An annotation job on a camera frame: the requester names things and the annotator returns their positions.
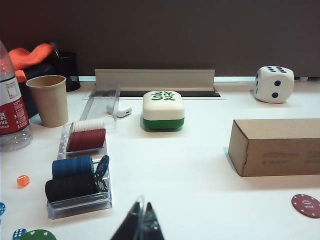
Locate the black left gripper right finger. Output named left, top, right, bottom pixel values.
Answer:
left=144, top=201, right=166, bottom=240

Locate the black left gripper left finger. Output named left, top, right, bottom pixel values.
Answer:
left=109, top=194, right=146, bottom=240

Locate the clear acrylic chip tray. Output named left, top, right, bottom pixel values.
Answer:
left=46, top=122, right=113, bottom=221

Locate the blue chip leaning upright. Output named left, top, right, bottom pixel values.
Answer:
left=94, top=154, right=110, bottom=181

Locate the black chip stack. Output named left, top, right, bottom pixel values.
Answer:
left=44, top=173, right=101, bottom=203

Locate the blue chip stack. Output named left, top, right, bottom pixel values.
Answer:
left=51, top=155, right=94, bottom=180

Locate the green poker chip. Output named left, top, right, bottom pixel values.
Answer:
left=21, top=229, right=58, bottom=240

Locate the red chip stack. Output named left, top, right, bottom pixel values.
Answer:
left=65, top=128, right=107, bottom=153

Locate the white chip stack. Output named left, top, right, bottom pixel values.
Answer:
left=72, top=117, right=106, bottom=133

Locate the brown cardboard box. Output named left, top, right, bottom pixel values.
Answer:
left=227, top=118, right=320, bottom=178

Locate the red poker chip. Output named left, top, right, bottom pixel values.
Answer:
left=291, top=193, right=320, bottom=219

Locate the green and white container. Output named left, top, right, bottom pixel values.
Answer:
left=139, top=90, right=186, bottom=131

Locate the small orange die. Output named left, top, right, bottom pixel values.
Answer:
left=16, top=174, right=31, bottom=188

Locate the clear acrylic case lid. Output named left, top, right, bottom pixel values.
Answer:
left=79, top=81, right=121, bottom=131

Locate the paper cup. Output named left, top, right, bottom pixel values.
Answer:
left=25, top=74, right=69, bottom=128

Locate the clear bottle with red label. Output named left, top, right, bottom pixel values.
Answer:
left=0, top=39, right=33, bottom=153

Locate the black mesh pen holder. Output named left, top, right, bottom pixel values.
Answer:
left=51, top=51, right=81, bottom=92

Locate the large white die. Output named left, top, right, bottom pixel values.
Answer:
left=253, top=65, right=295, bottom=104

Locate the wide brown desk partition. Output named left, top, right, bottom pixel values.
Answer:
left=0, top=0, right=320, bottom=78

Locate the orange cloth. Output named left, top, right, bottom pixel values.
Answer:
left=8, top=43, right=55, bottom=78

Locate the grey desk cable flap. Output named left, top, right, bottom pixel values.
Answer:
left=94, top=68, right=216, bottom=92

